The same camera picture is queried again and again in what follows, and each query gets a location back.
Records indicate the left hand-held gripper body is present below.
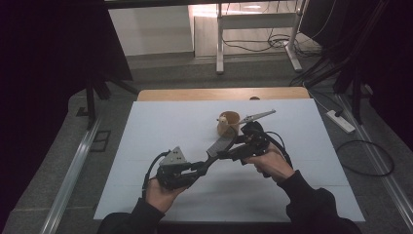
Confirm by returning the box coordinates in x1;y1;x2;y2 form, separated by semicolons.
155;145;193;191

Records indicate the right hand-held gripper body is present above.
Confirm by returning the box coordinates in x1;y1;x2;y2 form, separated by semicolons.
238;109;277;164

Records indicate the black cleaver knife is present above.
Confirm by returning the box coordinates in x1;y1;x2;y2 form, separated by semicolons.
203;134;236;167

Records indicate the wooden cup with animal figure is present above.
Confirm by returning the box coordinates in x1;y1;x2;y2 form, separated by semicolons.
216;110;242;138

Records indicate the person's left hand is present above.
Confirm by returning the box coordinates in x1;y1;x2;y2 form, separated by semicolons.
144;177;188;214

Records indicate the person's right hand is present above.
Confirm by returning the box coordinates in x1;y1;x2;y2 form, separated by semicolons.
243;142;295;184

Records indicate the white board mat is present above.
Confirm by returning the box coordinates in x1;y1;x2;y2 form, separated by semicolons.
93;98;365;223

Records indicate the white power strip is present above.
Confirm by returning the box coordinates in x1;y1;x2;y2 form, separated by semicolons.
325;109;357;135

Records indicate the black metal stand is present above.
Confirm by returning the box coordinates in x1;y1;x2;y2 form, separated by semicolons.
85;77;141;132
304;57;373;125

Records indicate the dark curtain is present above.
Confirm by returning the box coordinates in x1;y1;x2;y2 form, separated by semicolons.
0;0;134;228
363;0;413;150

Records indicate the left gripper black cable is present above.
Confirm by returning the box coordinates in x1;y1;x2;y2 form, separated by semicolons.
141;149;171;200

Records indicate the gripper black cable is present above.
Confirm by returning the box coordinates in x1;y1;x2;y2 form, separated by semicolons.
141;149;171;200
264;130;294;170

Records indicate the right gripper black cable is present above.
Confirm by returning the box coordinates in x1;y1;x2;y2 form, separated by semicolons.
264;130;294;170

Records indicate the white power strip cable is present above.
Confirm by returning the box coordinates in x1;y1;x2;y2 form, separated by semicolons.
302;81;333;113

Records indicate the black floor socket frame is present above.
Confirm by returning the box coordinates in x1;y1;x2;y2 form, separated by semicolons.
89;130;112;153

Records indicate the white desk frame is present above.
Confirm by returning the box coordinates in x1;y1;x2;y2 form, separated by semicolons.
215;0;309;75

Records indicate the aluminium rail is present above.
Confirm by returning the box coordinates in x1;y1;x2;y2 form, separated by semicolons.
335;93;413;230
39;98;109;234

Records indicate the tangle of black floor cables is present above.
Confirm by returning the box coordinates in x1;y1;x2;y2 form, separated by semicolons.
221;30;323;59

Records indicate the black looped cable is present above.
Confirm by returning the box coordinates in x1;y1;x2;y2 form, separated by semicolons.
335;139;395;178

